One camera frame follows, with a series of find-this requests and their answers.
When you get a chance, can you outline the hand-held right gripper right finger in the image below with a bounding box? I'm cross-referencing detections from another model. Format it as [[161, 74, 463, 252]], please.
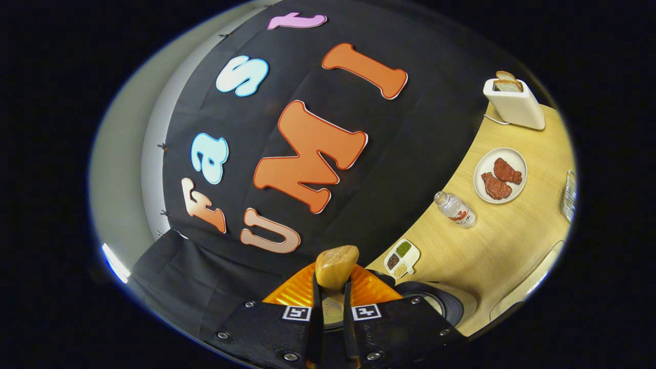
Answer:
[[342, 264, 467, 369]]

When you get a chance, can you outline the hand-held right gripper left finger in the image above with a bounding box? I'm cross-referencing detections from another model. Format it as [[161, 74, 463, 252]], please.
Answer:
[[200, 261, 324, 369]]

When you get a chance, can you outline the wooden spoon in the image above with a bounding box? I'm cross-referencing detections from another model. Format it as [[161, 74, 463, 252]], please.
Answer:
[[315, 245, 360, 308]]

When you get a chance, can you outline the dark grey rice cooker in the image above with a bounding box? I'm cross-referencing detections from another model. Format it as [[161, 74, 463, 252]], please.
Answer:
[[320, 279, 465, 331]]

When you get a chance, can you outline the clear chopstick holder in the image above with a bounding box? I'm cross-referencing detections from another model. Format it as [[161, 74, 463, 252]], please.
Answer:
[[560, 169, 577, 222]]

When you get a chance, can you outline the white divided grain dish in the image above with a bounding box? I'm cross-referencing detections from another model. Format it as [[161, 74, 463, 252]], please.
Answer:
[[384, 239, 421, 279]]

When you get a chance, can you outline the clear drink bottle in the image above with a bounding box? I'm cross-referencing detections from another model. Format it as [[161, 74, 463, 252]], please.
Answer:
[[434, 191, 477, 229]]

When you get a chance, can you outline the red meat piece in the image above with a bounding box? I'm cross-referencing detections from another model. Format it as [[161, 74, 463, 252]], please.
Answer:
[[481, 172, 513, 200], [494, 157, 523, 185]]

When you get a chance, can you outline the white oval plate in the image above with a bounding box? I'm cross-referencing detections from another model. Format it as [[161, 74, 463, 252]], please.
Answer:
[[474, 148, 528, 204]]

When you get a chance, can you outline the white toaster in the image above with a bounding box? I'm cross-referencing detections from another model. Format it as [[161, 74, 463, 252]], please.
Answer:
[[483, 77, 546, 131]]

